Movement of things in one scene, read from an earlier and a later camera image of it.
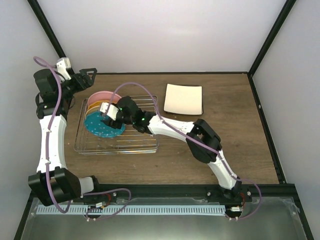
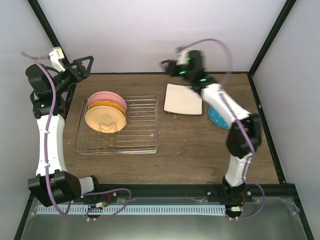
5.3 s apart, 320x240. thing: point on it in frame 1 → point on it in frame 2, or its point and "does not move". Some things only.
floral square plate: [186, 113] does not move
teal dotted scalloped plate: [93, 124] → [216, 118]
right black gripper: [110, 123] → [170, 67]
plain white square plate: [183, 99] does not move
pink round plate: [104, 95] does not move
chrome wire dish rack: [132, 140] does not move
